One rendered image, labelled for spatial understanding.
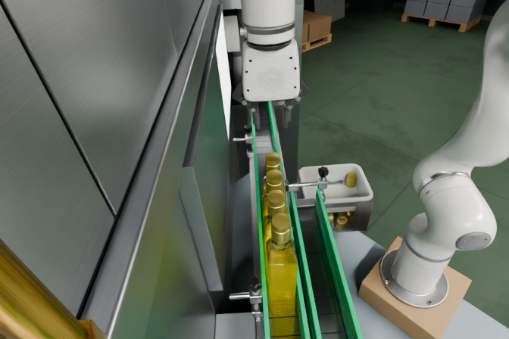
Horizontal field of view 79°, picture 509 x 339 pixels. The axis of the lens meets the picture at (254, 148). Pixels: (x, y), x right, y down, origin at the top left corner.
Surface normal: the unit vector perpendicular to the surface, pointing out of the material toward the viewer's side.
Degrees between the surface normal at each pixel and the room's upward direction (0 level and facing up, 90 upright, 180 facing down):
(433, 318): 2
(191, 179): 90
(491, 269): 0
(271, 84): 90
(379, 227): 0
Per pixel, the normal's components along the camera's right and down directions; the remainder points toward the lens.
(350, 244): -0.06, -0.78
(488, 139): -0.68, 0.46
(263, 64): -0.01, 0.58
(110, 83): 1.00, -0.07
